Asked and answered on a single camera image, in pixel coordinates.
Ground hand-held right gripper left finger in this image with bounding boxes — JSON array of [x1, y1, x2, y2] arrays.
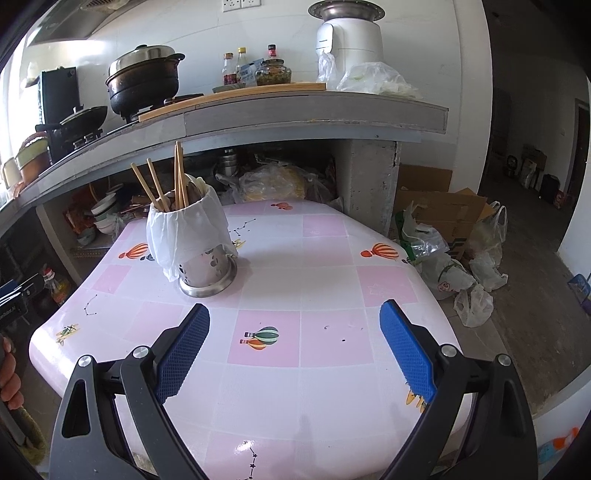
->
[[48, 303, 211, 480]]

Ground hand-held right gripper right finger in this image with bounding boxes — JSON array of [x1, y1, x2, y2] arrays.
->
[[379, 299, 539, 480]]

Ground person's left hand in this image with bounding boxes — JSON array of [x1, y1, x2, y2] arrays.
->
[[0, 335, 24, 411]]

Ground red cap oil bottle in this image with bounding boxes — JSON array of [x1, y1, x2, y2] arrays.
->
[[44, 265, 72, 305]]

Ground white bag with red print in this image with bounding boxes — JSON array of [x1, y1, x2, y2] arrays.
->
[[418, 258, 478, 301]]

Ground white shopping bag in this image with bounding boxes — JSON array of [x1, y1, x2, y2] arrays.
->
[[468, 251, 509, 291], [455, 284, 495, 328], [471, 200, 509, 259]]

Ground stacked white bowls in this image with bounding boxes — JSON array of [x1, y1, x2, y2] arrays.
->
[[90, 193, 120, 234]]

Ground clear crumpled shopping bag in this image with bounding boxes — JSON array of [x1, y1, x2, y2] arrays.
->
[[399, 203, 451, 266]]

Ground cream pot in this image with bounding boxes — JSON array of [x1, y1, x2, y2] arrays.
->
[[0, 157, 21, 190]]

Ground green fluffy rug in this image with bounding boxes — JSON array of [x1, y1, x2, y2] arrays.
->
[[9, 406, 49, 467]]

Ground steel utensil holder with bag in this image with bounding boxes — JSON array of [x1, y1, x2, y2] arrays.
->
[[146, 185, 245, 283]]

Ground brown clay pot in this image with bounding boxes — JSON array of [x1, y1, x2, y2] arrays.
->
[[16, 131, 51, 183]]

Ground cardboard box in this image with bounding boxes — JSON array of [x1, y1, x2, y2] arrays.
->
[[396, 164, 489, 264]]

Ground black gas stove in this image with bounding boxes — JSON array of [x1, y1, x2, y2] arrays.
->
[[46, 99, 144, 155]]

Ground black pan with lid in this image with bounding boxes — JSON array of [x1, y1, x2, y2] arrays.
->
[[36, 105, 109, 137]]

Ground blue dustpan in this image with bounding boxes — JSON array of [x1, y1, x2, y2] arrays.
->
[[567, 274, 591, 317]]

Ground yellow plastic bag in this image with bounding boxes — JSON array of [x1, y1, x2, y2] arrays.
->
[[238, 161, 309, 204]]

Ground black box appliance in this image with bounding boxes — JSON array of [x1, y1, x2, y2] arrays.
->
[[39, 67, 78, 125]]

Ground stacked steel containers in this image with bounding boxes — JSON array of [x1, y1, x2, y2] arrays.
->
[[216, 148, 241, 178]]

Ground black bag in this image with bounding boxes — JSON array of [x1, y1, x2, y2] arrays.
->
[[539, 174, 559, 204]]

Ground black pot with steel lid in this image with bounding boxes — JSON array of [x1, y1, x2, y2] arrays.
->
[[105, 45, 185, 116]]

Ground wooden cutting board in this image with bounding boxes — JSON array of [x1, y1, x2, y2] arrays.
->
[[139, 82, 328, 123]]

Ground brown wooden door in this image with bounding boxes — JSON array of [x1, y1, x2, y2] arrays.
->
[[573, 99, 591, 210]]

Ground steel range hood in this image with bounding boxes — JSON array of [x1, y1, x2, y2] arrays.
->
[[28, 0, 134, 45]]

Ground crumpled white plastic bag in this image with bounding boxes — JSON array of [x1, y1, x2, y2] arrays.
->
[[337, 61, 423, 99]]

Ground glass pickle jar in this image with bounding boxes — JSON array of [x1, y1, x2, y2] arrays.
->
[[255, 59, 293, 86]]

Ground clear plastic bag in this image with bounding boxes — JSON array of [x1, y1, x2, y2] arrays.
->
[[318, 51, 340, 85]]

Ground white kitchen appliance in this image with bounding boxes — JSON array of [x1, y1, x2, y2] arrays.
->
[[308, 0, 385, 79]]

